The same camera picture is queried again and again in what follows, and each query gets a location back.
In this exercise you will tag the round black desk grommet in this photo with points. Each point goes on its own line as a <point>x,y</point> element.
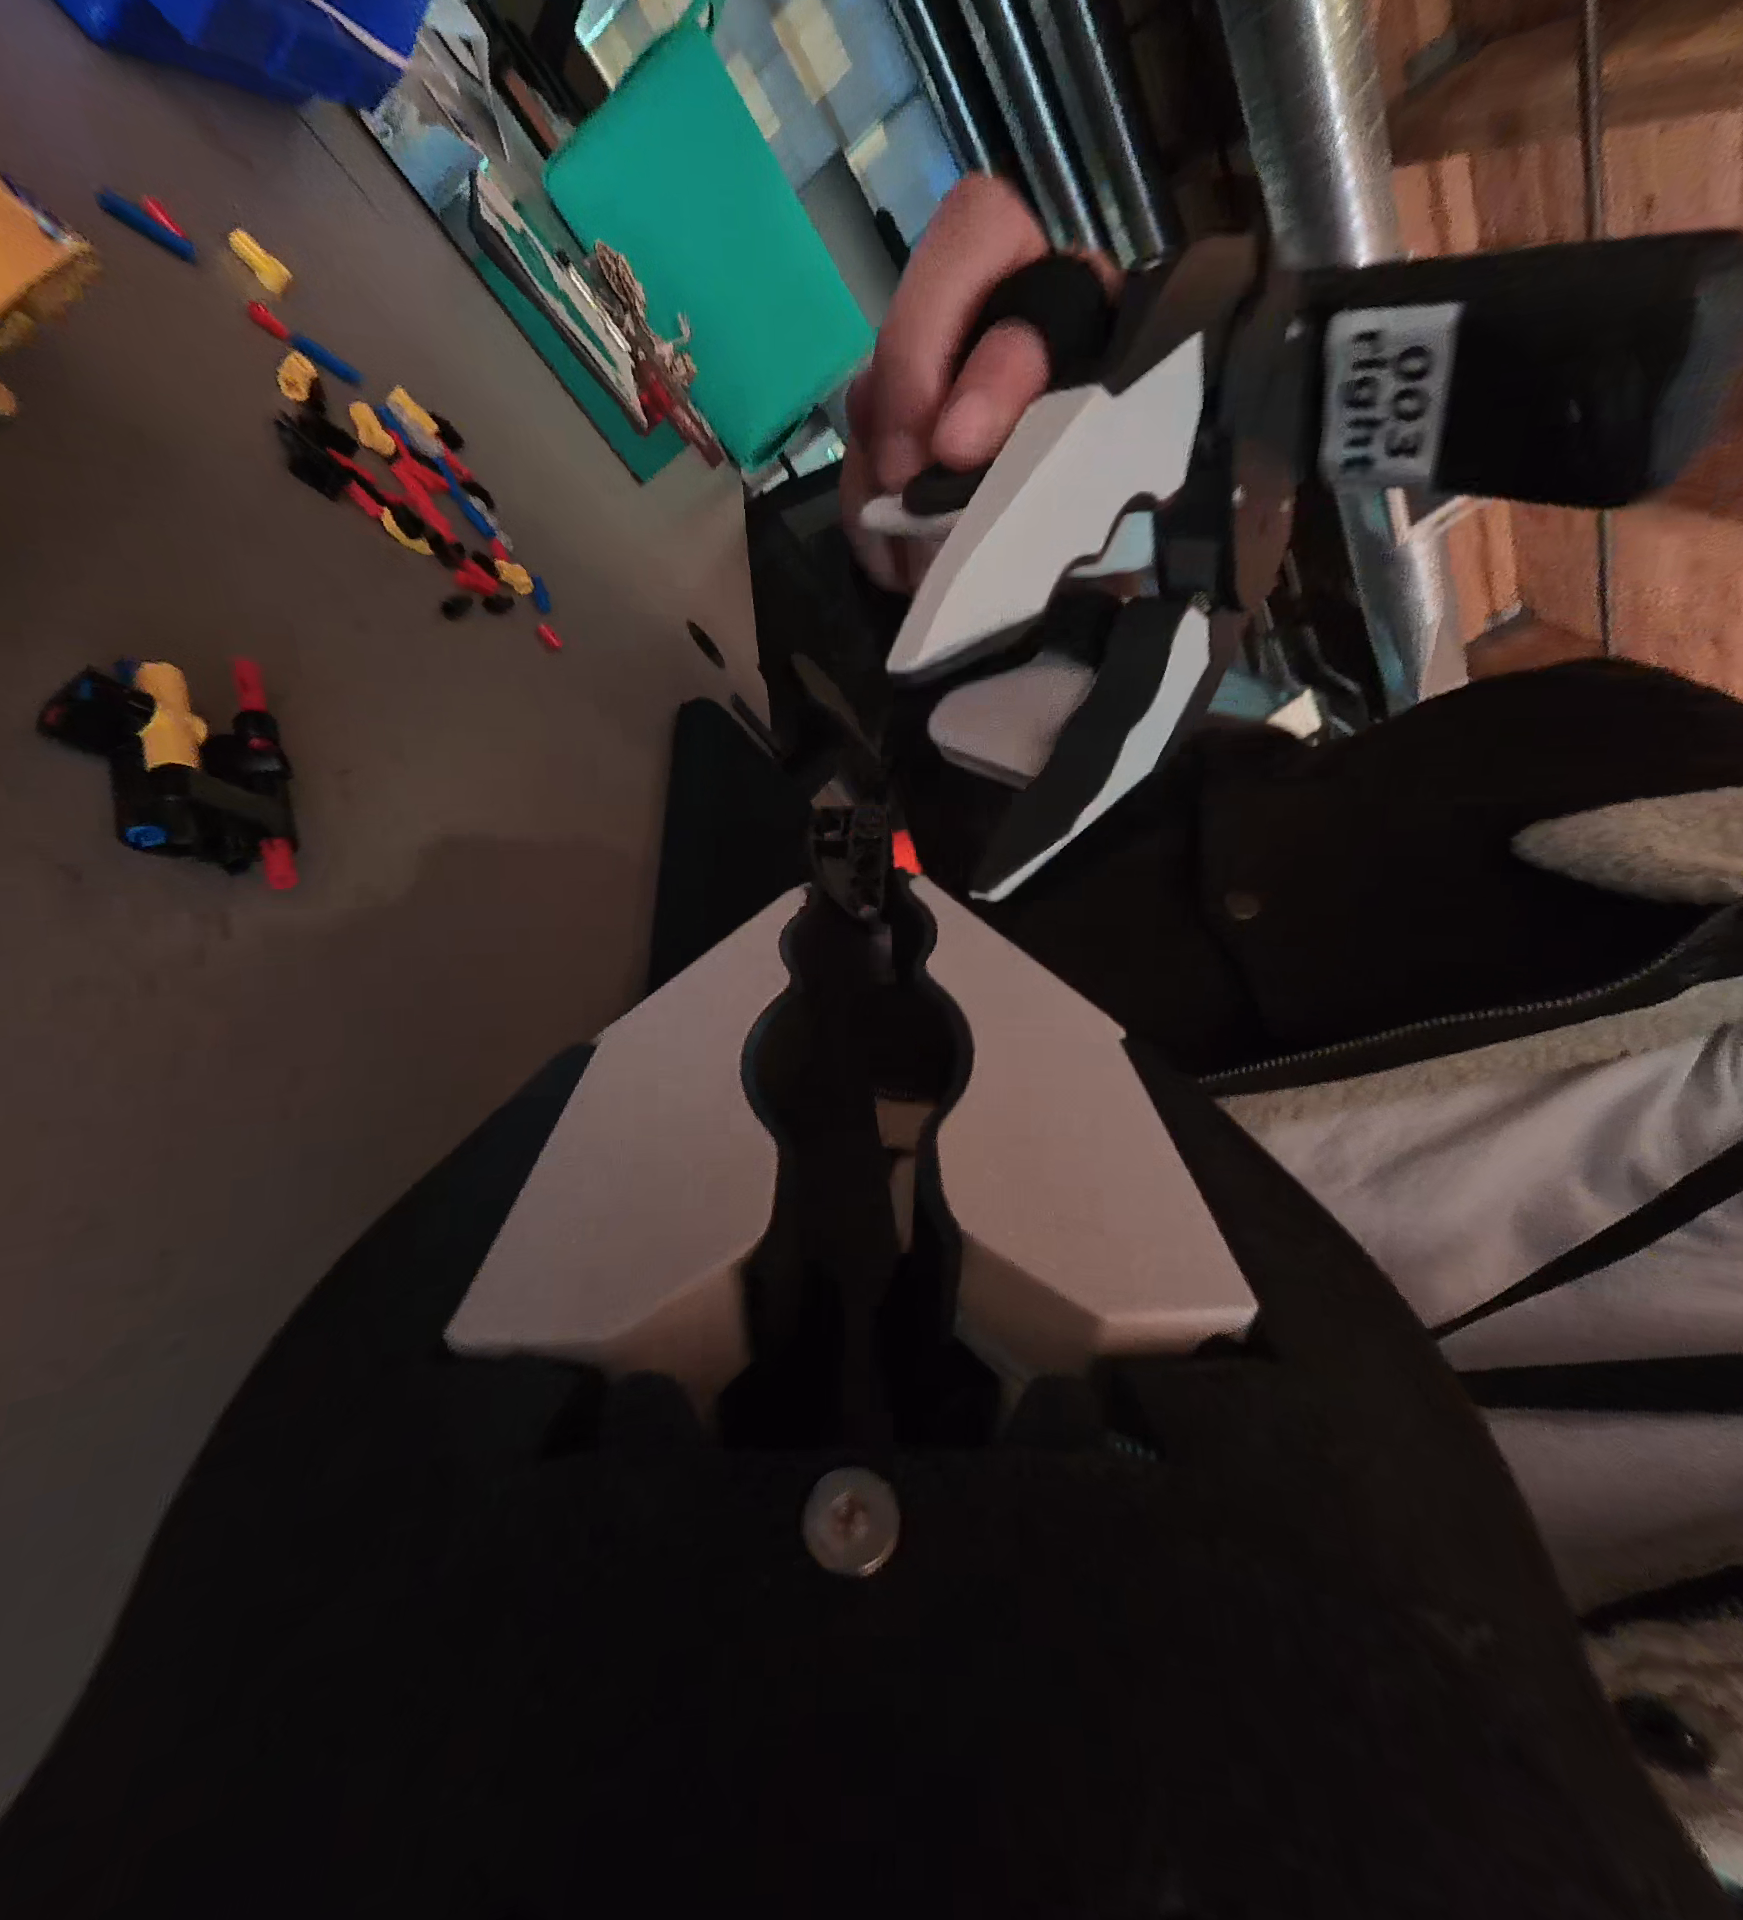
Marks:
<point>705,645</point>

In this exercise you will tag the brown toy model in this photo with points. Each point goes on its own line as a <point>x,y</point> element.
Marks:
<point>653,345</point>

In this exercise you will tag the teal storage box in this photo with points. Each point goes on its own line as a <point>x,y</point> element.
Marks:
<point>721,225</point>

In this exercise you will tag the yellow black toy connector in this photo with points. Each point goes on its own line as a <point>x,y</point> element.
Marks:
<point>151,749</point>

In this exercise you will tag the black toy connector piece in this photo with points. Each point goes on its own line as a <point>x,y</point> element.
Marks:
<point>855,856</point>

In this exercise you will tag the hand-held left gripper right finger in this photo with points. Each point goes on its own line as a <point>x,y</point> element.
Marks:
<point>1097,1185</point>

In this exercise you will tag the blue plastic bin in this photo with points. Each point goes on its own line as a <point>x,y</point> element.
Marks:
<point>256,44</point>

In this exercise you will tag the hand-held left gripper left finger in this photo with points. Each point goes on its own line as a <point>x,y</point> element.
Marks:
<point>616,1199</point>

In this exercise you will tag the person's right hand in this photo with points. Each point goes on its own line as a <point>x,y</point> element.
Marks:
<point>930,329</point>

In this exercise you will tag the person's white shirt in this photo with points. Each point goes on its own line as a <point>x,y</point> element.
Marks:
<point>1487,1199</point>

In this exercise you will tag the scattered colourful toy pieces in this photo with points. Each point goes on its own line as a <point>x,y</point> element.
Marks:
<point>392,464</point>

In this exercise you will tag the silver ventilation duct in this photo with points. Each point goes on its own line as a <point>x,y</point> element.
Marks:
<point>1321,134</point>

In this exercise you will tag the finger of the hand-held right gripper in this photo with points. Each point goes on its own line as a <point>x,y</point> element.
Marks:
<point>1066,494</point>
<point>1156,705</point>

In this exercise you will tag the green plastic bin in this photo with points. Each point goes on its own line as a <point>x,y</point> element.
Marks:
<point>541,286</point>

